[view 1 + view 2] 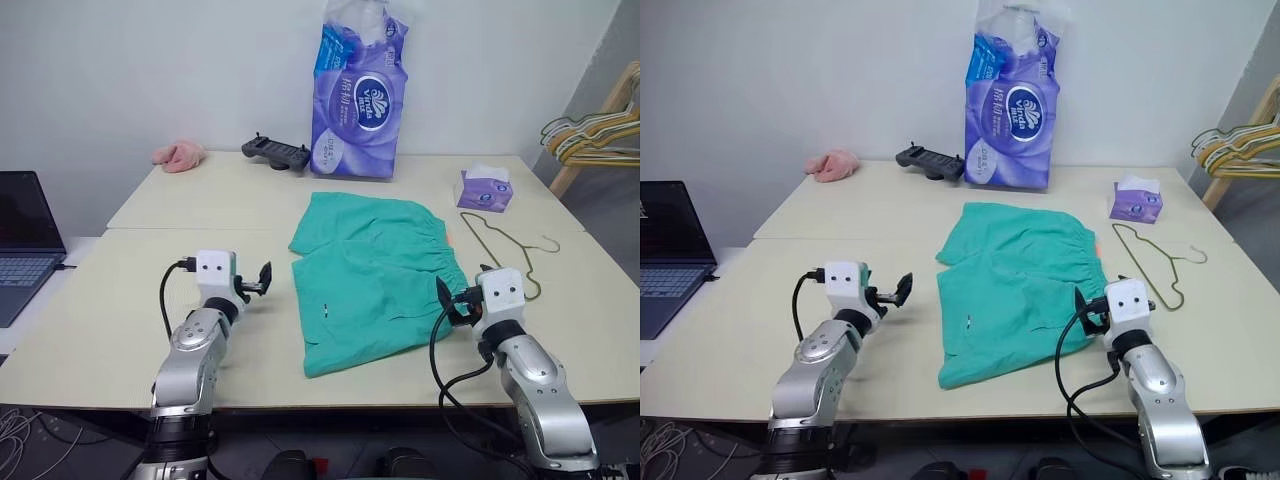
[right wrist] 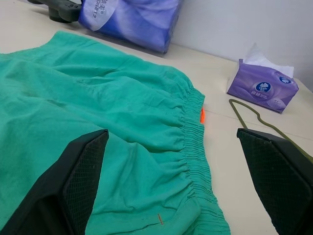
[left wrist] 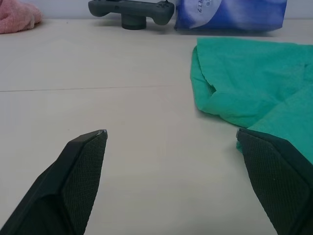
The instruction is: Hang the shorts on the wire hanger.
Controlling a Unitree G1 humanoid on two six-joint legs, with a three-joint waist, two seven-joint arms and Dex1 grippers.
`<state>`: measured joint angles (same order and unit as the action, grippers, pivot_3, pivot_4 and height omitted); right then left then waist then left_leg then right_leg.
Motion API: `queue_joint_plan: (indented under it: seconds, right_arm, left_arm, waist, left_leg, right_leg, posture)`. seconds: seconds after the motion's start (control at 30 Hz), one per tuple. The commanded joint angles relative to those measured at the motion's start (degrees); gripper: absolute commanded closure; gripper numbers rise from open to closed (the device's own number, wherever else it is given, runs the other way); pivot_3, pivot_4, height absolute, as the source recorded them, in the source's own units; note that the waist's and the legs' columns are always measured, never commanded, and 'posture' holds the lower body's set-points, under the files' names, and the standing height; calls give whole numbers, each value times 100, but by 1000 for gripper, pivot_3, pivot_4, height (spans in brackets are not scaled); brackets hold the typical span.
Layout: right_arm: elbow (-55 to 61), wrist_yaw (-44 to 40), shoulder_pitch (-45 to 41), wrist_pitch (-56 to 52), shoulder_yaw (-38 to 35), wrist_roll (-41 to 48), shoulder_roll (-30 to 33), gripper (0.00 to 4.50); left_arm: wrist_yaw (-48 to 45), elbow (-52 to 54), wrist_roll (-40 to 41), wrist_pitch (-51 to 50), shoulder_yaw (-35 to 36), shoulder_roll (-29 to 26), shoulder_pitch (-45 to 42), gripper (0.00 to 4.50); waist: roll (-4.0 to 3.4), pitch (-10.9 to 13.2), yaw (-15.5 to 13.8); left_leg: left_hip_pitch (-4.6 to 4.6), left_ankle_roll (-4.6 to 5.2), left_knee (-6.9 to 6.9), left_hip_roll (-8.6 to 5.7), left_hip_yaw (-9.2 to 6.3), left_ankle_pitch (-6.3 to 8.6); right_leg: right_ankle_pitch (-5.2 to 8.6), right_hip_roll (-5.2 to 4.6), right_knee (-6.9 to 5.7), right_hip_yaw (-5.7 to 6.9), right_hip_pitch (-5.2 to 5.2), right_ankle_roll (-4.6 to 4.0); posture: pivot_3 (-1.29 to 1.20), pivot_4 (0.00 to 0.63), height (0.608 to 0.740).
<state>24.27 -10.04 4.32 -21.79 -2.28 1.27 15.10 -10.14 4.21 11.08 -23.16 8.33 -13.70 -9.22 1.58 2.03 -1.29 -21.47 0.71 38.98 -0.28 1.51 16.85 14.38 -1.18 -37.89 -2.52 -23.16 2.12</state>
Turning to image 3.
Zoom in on pink towel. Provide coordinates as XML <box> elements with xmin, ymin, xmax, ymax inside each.
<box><xmin>0</xmin><ymin>0</ymin><xmax>44</xmax><ymax>34</ymax></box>

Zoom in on dark grey handheld controller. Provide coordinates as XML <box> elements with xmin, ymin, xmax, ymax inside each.
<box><xmin>88</xmin><ymin>0</ymin><xmax>176</xmax><ymax>30</ymax></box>

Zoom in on green shorts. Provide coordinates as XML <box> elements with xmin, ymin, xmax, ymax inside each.
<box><xmin>190</xmin><ymin>37</ymin><xmax>313</xmax><ymax>165</ymax></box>

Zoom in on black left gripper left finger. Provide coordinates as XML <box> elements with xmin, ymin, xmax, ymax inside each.
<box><xmin>0</xmin><ymin>129</ymin><xmax>109</xmax><ymax>235</ymax></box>

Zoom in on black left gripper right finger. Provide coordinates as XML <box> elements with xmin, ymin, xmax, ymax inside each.
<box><xmin>235</xmin><ymin>128</ymin><xmax>313</xmax><ymax>235</ymax></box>

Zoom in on blue purple tissue pack bag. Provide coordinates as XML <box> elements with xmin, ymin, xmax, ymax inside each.
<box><xmin>174</xmin><ymin>0</ymin><xmax>287</xmax><ymax>32</ymax></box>

